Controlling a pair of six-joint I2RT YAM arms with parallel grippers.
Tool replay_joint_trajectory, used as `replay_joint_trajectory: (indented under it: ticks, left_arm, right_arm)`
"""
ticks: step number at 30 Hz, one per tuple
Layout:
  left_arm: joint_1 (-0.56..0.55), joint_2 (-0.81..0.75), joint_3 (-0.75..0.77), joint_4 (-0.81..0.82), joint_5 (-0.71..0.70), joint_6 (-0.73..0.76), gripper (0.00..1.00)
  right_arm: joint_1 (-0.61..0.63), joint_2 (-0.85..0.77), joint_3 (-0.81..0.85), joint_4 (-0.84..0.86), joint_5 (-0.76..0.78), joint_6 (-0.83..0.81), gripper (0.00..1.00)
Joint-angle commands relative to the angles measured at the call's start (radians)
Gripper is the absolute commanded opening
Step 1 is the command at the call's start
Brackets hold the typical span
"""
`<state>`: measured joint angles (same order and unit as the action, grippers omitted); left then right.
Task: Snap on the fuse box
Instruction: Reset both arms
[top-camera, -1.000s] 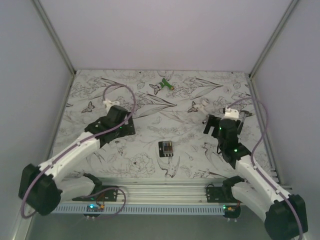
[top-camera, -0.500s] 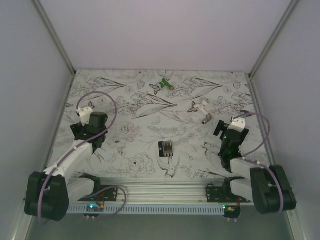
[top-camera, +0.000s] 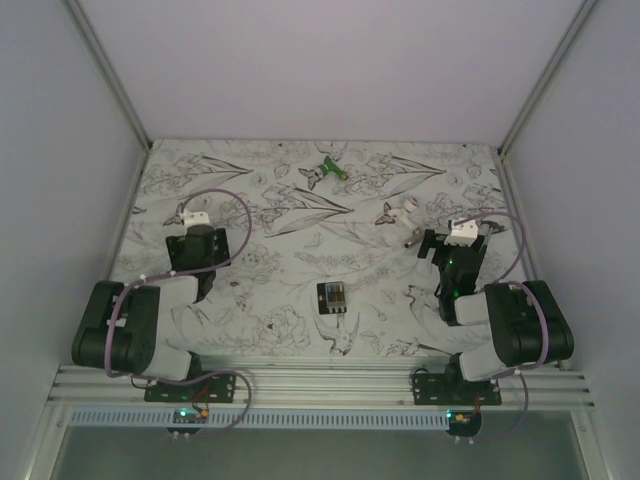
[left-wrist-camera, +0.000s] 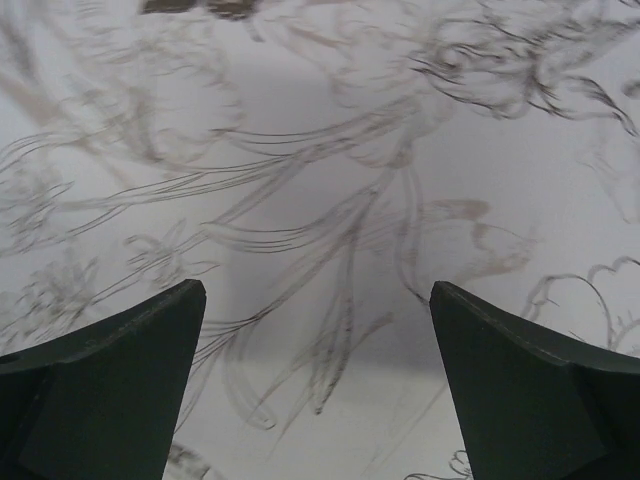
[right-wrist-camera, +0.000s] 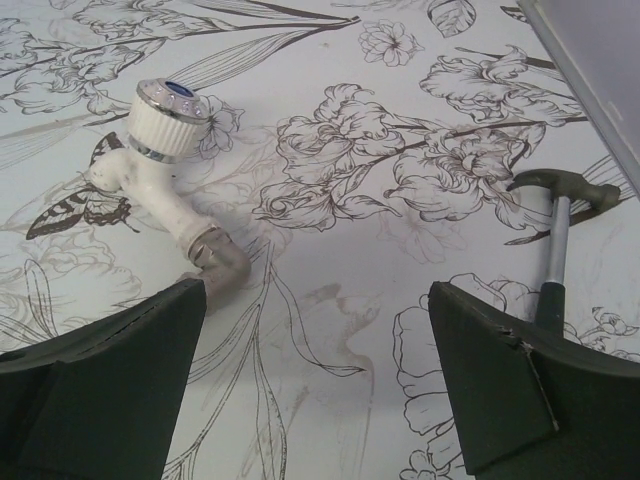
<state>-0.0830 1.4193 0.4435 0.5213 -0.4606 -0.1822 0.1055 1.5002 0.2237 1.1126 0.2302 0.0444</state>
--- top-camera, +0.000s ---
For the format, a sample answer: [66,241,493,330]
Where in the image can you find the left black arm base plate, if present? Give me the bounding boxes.
[144,374,236,404]

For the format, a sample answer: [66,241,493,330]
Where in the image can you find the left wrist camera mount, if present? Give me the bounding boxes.
[179,210,211,228]

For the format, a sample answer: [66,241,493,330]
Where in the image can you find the right controller board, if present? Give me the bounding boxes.
[446,410,482,444]

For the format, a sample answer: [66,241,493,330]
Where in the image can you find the floral printed table mat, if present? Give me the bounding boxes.
[112,139,526,359]

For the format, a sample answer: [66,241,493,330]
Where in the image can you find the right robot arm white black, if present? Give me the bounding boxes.
[417,221,575,405]

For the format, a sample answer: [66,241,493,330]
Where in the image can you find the black fuse box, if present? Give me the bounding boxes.
[316,282,347,315]

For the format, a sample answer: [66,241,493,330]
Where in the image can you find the metal pipe elbow fitting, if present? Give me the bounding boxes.
[389,197,424,249]

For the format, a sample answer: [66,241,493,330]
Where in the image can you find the clear plastic fuse box cover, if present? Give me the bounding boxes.
[324,282,346,308]

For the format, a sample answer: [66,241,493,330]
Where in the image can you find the small hammer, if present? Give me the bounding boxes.
[480,220,506,250]

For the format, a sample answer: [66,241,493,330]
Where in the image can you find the white slotted cable duct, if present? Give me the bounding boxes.
[69,407,448,431]

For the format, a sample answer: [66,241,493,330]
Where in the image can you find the left controller board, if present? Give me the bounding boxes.
[167,408,208,440]

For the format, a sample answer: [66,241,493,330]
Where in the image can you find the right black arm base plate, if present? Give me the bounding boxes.
[410,369,502,407]

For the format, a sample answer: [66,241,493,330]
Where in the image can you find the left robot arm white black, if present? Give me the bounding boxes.
[71,224,230,402]

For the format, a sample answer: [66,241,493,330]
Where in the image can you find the aluminium rail frame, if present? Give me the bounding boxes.
[29,0,640,480]

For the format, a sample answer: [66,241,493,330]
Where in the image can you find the controller board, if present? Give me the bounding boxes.
[446,410,482,444]
[167,408,208,440]

